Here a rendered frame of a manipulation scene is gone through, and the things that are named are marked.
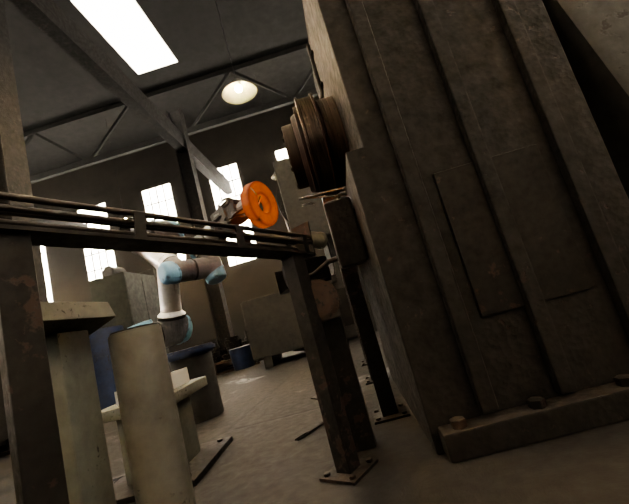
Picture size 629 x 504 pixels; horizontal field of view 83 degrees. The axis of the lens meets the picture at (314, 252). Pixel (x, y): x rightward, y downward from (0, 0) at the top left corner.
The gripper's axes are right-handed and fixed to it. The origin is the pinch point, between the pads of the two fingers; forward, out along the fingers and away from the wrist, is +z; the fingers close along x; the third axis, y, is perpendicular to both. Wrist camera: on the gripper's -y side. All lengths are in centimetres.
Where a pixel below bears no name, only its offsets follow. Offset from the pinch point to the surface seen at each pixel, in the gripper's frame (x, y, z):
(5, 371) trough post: -71, -34, -10
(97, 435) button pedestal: -46, -44, -42
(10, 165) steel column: 57, 237, -249
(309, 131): 23.6, 20.5, 20.3
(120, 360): -45, -33, -26
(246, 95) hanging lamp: 396, 399, -147
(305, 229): 3.0, -17.5, 8.1
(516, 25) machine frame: 26, 0, 89
